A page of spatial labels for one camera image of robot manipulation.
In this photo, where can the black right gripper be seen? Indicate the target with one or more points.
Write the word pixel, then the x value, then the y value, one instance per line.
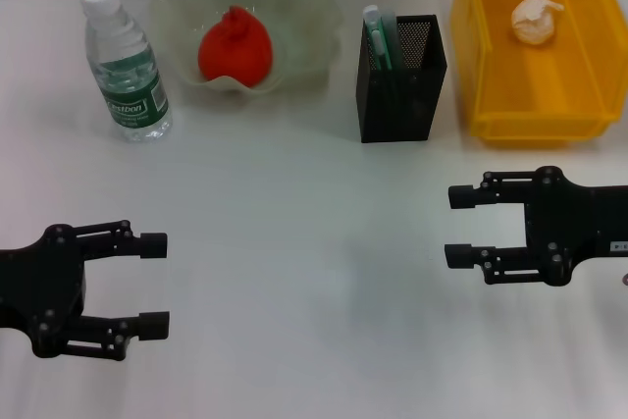
pixel 574 223

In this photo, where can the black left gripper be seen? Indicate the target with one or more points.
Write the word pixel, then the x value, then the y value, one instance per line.
pixel 39 286

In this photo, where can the silver marker pen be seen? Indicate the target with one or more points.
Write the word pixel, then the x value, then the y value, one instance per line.
pixel 394 38

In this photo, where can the yellow plastic bin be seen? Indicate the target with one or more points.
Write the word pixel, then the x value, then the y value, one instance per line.
pixel 535 70

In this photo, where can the clear green-label water bottle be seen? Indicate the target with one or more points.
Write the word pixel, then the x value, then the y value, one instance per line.
pixel 127 80

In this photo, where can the black mesh pen holder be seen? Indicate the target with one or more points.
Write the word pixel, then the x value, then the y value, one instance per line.
pixel 397 100

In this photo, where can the orange fruit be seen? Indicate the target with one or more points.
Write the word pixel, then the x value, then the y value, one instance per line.
pixel 235 53

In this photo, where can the white paper ball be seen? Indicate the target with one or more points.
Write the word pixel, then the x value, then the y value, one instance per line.
pixel 532 21

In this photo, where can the mint green utility knife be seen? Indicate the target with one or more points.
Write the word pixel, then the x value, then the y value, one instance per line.
pixel 375 38

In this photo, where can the clear green fruit bowl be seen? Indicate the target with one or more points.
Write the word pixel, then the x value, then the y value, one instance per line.
pixel 294 21

